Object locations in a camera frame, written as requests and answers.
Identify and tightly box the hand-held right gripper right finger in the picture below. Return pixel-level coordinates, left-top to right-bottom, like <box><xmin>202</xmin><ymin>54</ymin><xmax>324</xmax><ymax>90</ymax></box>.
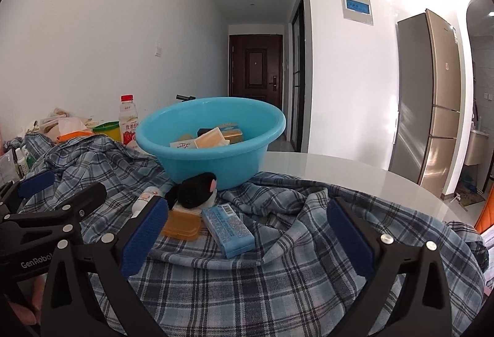
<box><xmin>327</xmin><ymin>197</ymin><xmax>452</xmax><ymax>337</ymax></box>

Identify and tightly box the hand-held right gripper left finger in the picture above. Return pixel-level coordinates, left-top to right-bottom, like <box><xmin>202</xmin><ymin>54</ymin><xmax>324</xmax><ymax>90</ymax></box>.
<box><xmin>40</xmin><ymin>196</ymin><xmax>170</xmax><ymax>337</ymax></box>

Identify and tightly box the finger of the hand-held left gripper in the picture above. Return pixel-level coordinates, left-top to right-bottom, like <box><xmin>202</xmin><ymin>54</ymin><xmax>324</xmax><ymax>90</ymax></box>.
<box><xmin>0</xmin><ymin>183</ymin><xmax>107</xmax><ymax>244</ymax></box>
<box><xmin>0</xmin><ymin>169</ymin><xmax>57</xmax><ymax>212</ymax></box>

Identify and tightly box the blue printed box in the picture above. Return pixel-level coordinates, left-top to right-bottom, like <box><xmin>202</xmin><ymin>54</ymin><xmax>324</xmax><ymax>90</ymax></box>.
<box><xmin>201</xmin><ymin>204</ymin><xmax>256</xmax><ymax>260</ymax></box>

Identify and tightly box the blue plastic basin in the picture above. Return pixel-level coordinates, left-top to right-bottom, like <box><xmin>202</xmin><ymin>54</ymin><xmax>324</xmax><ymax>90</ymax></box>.
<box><xmin>136</xmin><ymin>98</ymin><xmax>286</xmax><ymax>185</ymax></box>

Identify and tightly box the orange white-edged box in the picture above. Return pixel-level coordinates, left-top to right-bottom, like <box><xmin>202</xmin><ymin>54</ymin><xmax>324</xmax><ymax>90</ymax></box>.
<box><xmin>194</xmin><ymin>127</ymin><xmax>231</xmax><ymax>149</ymax></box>

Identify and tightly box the gold box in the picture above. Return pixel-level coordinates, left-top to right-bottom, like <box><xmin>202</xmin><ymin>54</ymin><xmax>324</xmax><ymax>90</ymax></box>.
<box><xmin>223</xmin><ymin>129</ymin><xmax>245</xmax><ymax>145</ymax></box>

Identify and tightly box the person's left hand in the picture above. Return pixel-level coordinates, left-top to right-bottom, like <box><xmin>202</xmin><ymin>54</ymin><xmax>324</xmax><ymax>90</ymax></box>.
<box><xmin>8</xmin><ymin>277</ymin><xmax>43</xmax><ymax>326</ymax></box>

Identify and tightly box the small white green bottle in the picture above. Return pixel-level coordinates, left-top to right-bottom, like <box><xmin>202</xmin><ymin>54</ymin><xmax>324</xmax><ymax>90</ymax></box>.
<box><xmin>22</xmin><ymin>144</ymin><xmax>36</xmax><ymax>168</ymax></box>
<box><xmin>15</xmin><ymin>147</ymin><xmax>27</xmax><ymax>177</ymax></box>

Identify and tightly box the white lotion bottle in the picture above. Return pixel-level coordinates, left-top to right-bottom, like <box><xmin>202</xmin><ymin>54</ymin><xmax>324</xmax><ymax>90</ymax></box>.
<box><xmin>131</xmin><ymin>186</ymin><xmax>163</xmax><ymax>220</ymax></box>

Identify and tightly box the cream soap bar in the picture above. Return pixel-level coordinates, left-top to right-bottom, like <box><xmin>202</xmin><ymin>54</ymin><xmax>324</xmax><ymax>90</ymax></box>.
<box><xmin>172</xmin><ymin>203</ymin><xmax>203</xmax><ymax>217</ymax></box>

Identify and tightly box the white crumpled bag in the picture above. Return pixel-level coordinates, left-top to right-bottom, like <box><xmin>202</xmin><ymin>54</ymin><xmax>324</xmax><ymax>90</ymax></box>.
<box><xmin>36</xmin><ymin>106</ymin><xmax>74</xmax><ymax>135</ymax></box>

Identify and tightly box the black plush toy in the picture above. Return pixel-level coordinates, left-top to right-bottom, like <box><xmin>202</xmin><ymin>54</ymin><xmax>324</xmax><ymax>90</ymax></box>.
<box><xmin>165</xmin><ymin>172</ymin><xmax>219</xmax><ymax>211</ymax></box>

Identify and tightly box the yellow cup green rim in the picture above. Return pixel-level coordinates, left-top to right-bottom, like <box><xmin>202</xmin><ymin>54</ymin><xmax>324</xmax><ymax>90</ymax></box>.
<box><xmin>93</xmin><ymin>121</ymin><xmax>121</xmax><ymax>145</ymax></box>

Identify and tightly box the blue plaid cloth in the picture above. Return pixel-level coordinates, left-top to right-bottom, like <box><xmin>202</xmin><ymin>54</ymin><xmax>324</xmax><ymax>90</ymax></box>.
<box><xmin>4</xmin><ymin>132</ymin><xmax>486</xmax><ymax>337</ymax></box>

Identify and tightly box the red capped drink bottle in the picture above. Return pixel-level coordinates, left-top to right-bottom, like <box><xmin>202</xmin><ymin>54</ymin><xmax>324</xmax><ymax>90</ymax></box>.
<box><xmin>118</xmin><ymin>94</ymin><xmax>140</xmax><ymax>147</ymax></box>

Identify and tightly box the floor mat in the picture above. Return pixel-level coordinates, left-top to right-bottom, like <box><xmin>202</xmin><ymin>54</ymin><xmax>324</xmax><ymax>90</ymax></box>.
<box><xmin>454</xmin><ymin>188</ymin><xmax>486</xmax><ymax>206</ymax></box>

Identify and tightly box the orange chair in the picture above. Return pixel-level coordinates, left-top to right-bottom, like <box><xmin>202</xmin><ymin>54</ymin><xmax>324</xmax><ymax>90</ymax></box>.
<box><xmin>476</xmin><ymin>202</ymin><xmax>494</xmax><ymax>235</ymax></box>

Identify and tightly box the white bathroom sink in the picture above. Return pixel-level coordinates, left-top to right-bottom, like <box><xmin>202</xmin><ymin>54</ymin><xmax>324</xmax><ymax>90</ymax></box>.
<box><xmin>464</xmin><ymin>129</ymin><xmax>490</xmax><ymax>168</ymax></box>

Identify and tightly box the silver gold refrigerator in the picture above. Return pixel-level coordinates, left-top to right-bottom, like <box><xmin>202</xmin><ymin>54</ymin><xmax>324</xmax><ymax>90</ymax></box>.
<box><xmin>388</xmin><ymin>8</ymin><xmax>462</xmax><ymax>197</ymax></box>

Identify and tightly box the black framed glass door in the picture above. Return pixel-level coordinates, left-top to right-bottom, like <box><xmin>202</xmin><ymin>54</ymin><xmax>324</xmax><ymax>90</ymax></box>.
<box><xmin>290</xmin><ymin>0</ymin><xmax>309</xmax><ymax>152</ymax></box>

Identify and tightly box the brown entrance door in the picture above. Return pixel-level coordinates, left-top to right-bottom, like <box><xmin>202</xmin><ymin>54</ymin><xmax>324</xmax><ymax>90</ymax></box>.
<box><xmin>229</xmin><ymin>34</ymin><xmax>283</xmax><ymax>108</ymax></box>

